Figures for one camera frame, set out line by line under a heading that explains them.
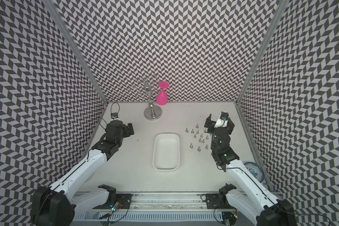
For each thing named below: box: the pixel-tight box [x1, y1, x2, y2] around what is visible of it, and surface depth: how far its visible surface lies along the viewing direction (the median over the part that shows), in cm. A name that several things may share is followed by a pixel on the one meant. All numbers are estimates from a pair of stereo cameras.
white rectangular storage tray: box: [152, 132, 181, 171], surface depth 92 cm
